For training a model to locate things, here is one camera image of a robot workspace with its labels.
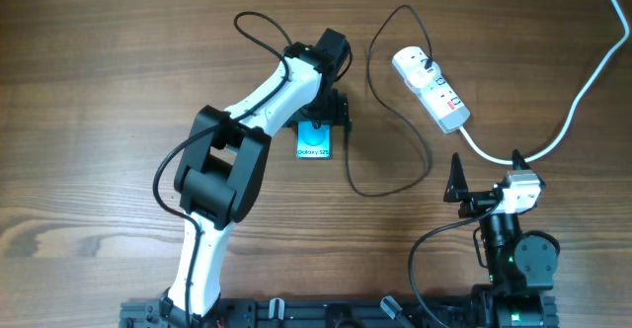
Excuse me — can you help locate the white power strip cord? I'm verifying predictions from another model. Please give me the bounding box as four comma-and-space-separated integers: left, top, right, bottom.
458, 0, 632, 166

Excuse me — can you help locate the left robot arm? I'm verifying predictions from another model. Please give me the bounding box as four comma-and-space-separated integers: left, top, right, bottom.
159, 29, 352, 327

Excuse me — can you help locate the white charger plug adapter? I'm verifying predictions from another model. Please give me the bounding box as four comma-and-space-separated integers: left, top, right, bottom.
404, 66, 441, 93

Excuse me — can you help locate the black mounting rail base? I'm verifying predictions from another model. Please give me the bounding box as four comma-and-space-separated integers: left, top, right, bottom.
118, 295, 559, 328

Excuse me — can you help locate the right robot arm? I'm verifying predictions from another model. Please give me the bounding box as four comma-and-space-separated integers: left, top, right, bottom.
443, 151, 561, 328

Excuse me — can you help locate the smartphone with cyan screen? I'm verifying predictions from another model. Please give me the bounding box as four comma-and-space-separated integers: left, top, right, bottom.
296, 122, 331, 159

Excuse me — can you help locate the black charger cable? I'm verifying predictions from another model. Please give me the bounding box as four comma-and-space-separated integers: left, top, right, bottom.
344, 4, 435, 199

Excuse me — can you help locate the white power strip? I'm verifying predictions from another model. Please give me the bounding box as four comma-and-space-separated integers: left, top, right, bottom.
392, 46, 470, 133

